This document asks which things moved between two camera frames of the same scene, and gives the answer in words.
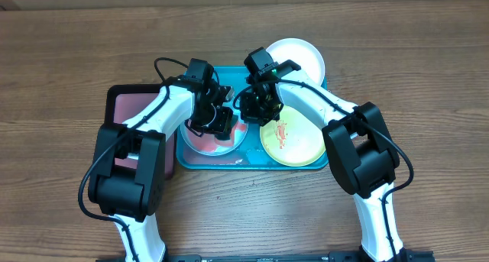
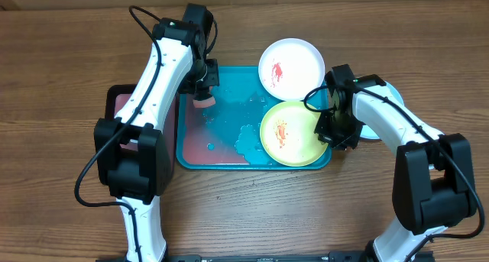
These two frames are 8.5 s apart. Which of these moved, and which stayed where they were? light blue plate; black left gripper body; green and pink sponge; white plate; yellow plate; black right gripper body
Moved: green and pink sponge; light blue plate; black left gripper body; black right gripper body
Stayed: white plate; yellow plate
